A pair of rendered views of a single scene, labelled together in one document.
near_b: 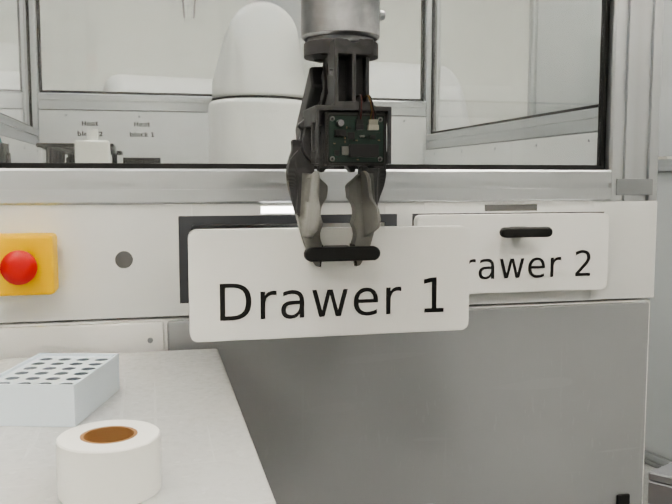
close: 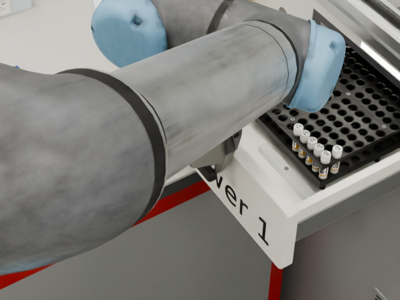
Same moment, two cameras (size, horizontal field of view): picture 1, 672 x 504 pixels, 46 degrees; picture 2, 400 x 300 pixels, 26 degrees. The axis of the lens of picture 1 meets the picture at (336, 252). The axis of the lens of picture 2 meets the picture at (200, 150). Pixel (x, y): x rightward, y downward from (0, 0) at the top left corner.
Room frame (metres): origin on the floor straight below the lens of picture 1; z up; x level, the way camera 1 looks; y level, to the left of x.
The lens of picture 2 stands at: (0.52, -0.70, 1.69)
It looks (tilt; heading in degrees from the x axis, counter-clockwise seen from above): 46 degrees down; 71
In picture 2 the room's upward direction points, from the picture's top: straight up
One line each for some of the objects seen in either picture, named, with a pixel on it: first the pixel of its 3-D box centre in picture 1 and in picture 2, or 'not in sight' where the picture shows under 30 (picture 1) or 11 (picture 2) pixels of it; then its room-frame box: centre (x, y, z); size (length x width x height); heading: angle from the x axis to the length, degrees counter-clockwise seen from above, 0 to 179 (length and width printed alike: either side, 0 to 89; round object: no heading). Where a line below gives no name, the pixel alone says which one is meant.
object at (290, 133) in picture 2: not in sight; (286, 123); (0.89, 0.03, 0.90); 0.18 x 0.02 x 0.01; 103
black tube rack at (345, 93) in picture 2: not in sight; (345, 111); (0.99, 0.05, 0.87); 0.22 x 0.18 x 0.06; 13
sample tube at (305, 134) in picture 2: not in sight; (303, 145); (0.90, -0.01, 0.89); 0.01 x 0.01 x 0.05
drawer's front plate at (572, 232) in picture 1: (512, 252); not in sight; (1.10, -0.25, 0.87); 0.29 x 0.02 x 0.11; 103
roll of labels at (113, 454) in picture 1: (109, 462); not in sight; (0.53, 0.16, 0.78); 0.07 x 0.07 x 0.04
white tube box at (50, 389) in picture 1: (55, 387); not in sight; (0.73, 0.27, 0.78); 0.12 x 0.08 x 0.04; 178
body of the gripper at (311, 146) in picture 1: (342, 108); not in sight; (0.75, -0.01, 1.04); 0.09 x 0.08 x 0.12; 13
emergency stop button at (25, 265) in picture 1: (19, 267); not in sight; (0.90, 0.37, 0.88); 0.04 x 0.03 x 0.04; 103
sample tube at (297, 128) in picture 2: not in sight; (297, 138); (0.89, 0.00, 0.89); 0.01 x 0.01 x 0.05
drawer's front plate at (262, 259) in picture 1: (333, 281); (223, 165); (0.79, 0.00, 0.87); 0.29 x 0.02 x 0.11; 103
